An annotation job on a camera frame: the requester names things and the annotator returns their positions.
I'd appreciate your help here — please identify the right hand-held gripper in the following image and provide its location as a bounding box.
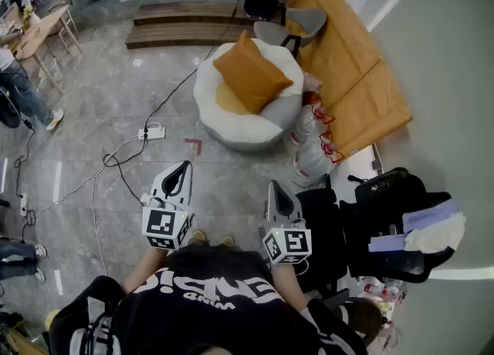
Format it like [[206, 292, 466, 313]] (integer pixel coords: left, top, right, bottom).
[[262, 180, 313, 265]]

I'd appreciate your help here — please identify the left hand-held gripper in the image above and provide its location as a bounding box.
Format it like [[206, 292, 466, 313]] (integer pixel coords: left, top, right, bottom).
[[140, 161, 194, 251]]

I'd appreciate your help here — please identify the orange cushion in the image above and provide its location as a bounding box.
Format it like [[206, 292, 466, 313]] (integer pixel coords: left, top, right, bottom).
[[212, 29, 294, 115]]

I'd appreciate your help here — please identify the person's left forearm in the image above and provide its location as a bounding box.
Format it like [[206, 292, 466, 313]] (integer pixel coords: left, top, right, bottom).
[[122, 245, 171, 295]]

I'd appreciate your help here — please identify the person's right forearm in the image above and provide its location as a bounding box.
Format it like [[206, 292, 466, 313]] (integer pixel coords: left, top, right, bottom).
[[269, 262, 310, 314]]

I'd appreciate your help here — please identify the white round beanbag chair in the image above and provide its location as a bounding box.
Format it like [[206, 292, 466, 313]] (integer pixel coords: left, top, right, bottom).
[[192, 38, 305, 152]]

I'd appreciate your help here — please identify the large orange wrapped sofa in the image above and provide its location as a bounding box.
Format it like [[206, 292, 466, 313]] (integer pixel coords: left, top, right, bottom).
[[285, 0, 414, 162]]

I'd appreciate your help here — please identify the black office chair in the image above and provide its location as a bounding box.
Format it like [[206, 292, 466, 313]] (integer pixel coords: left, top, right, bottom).
[[296, 187, 456, 310]]

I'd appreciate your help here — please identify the person's left shoe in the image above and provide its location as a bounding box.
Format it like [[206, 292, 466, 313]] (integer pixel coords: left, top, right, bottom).
[[188, 229, 211, 247]]

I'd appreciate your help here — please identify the clear plastic bag red print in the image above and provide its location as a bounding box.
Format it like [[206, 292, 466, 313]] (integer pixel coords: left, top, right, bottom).
[[293, 131, 347, 188], [289, 93, 337, 147]]

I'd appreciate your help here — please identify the black backpack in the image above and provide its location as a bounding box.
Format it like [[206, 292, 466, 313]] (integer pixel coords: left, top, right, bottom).
[[347, 167, 428, 227]]

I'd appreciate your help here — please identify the person's black printed T-shirt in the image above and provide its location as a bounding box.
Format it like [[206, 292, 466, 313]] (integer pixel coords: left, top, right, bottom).
[[48, 243, 367, 355]]

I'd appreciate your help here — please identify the purple cloth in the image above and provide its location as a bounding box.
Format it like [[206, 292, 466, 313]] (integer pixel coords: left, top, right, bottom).
[[367, 198, 461, 253]]

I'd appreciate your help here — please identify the white cloth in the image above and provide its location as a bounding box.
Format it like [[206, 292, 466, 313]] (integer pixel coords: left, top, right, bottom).
[[403, 212, 467, 254]]

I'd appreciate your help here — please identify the wooden step platform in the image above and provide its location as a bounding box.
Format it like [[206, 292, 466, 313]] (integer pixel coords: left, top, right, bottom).
[[124, 1, 263, 50]]

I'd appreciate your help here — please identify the light wooden chair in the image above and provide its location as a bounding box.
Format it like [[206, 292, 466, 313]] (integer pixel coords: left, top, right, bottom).
[[48, 2, 84, 56]]

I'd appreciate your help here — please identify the grey shell chair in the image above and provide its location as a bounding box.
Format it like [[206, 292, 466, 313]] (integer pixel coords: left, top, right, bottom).
[[253, 7, 328, 58]]

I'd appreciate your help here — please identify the light wooden table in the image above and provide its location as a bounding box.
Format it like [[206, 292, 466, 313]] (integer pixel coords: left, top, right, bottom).
[[0, 5, 84, 96]]

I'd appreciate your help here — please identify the vase with yellow flowers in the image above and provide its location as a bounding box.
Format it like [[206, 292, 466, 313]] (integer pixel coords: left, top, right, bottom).
[[22, 5, 42, 27]]

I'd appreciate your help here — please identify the looped black cable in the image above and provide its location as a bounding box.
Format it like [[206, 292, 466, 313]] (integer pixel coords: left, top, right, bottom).
[[102, 135, 150, 208]]

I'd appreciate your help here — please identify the white cable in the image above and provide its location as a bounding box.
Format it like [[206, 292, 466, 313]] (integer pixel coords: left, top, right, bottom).
[[34, 135, 140, 277]]

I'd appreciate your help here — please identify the long black power cable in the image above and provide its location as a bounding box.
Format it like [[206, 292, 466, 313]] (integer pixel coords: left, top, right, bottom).
[[144, 0, 248, 134]]

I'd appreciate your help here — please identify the thin black cable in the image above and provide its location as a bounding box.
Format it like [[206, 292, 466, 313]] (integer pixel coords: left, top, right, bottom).
[[13, 121, 38, 241]]

